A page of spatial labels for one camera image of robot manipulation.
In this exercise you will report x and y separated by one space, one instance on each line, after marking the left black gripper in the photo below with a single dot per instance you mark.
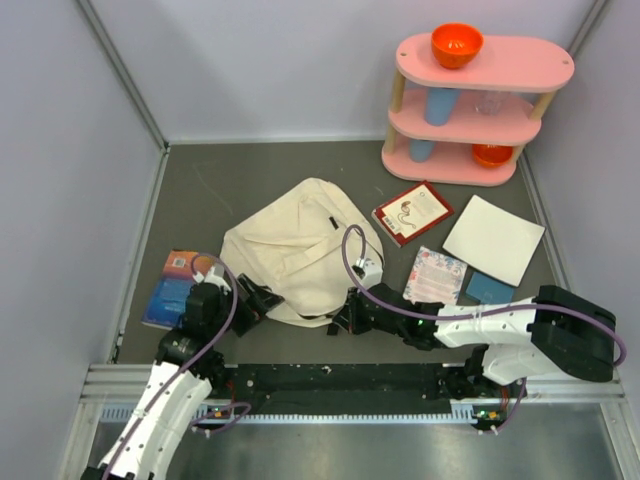
264 301

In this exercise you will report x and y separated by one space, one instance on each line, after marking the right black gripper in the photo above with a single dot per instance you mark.
349 316

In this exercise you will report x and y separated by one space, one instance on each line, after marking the cream canvas student backpack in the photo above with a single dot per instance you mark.
293 247

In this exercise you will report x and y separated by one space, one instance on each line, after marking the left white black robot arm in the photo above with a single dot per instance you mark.
185 371

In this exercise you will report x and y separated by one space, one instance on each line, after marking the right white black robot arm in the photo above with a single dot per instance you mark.
553 331

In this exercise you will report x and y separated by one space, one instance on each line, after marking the blue orange paperback book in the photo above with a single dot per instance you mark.
167 302

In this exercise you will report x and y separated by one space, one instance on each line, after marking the floral pink white book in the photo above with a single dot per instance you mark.
435 277

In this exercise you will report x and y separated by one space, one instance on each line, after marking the red cover book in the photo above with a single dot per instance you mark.
411 213

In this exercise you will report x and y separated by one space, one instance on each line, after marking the small blue notebook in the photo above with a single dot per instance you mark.
486 290

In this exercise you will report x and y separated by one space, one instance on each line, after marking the white square notebook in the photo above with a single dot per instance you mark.
494 241

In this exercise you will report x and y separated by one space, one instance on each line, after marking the blue cup on bottom shelf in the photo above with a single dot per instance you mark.
420 150

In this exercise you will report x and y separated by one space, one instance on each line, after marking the blue cup on shelf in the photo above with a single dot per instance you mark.
440 103
420 150

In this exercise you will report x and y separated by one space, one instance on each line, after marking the orange bowl on bottom shelf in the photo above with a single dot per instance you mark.
491 156

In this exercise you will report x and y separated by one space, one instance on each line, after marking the orange bowl on shelf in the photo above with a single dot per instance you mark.
491 156
454 45

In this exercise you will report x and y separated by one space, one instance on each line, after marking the pink three-tier shelf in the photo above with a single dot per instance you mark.
531 70

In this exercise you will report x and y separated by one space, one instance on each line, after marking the blue cup on middle shelf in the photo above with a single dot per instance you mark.
440 103

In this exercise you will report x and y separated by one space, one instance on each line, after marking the clear glass on middle shelf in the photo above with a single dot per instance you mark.
490 102

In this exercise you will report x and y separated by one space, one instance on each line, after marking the orange bowl on top shelf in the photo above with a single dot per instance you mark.
454 45

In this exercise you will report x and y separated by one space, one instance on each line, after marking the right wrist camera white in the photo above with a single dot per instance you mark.
368 272

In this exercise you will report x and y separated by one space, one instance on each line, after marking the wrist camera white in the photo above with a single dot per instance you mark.
368 272
214 276

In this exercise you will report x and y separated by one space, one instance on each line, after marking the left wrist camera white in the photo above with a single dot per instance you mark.
214 276

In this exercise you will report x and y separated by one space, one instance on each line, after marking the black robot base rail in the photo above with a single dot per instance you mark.
349 389

